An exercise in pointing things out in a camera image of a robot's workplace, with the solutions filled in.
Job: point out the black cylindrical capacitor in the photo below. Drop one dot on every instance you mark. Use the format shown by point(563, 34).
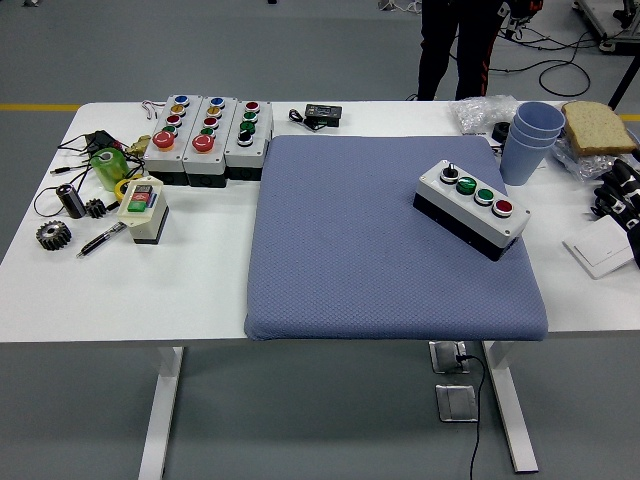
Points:
point(74, 202)

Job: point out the green translucent cylinder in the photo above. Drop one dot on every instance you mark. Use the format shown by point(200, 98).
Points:
point(112, 172)

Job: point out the large steel gear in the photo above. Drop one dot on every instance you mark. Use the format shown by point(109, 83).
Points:
point(57, 239)

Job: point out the cream start-stop switch box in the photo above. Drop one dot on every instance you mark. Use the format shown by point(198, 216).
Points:
point(145, 230)

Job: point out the brass fitting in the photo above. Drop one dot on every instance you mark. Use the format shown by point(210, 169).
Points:
point(137, 146)

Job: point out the black digital meter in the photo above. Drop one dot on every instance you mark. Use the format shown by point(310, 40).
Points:
point(325, 112)

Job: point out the white printed paper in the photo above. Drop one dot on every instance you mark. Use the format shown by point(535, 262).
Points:
point(495, 146)

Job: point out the small black gear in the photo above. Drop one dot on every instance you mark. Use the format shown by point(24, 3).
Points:
point(95, 208)

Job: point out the grey four-button control box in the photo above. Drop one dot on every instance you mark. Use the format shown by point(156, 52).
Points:
point(467, 186)

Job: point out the white table leg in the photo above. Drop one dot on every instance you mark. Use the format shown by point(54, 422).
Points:
point(160, 410)
point(510, 410)

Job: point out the yellow tape roll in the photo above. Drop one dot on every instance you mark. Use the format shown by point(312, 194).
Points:
point(120, 190)

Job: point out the grey box with black knob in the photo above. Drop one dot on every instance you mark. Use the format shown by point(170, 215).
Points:
point(245, 157)

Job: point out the person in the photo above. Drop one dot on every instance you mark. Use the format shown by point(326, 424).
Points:
point(435, 50)

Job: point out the black pen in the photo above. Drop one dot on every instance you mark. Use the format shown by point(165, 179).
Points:
point(100, 241)

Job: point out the blue plastic cup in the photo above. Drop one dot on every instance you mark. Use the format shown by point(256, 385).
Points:
point(542, 122)
point(522, 136)
point(520, 167)

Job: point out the grey five-button control box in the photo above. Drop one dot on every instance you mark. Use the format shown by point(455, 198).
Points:
point(165, 162)
point(205, 162)

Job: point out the silver floor socket box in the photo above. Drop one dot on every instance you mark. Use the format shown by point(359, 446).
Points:
point(455, 402)
point(442, 357)

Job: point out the blue-grey padded mat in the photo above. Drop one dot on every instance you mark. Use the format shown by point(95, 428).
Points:
point(350, 250)

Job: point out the bread slice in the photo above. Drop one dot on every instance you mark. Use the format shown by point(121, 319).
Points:
point(595, 125)

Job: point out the grey metal frame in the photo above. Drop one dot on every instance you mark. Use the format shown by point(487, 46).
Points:
point(592, 17)

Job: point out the clear bubble wrap bag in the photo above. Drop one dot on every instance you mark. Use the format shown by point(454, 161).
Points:
point(475, 115)

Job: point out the white wall switch plate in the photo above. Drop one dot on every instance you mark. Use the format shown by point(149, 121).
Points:
point(600, 247)

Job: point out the black metal stand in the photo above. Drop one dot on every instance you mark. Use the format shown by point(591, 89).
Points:
point(622, 85)

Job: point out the robot right hand white black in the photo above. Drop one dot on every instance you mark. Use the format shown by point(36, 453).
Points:
point(631, 192)

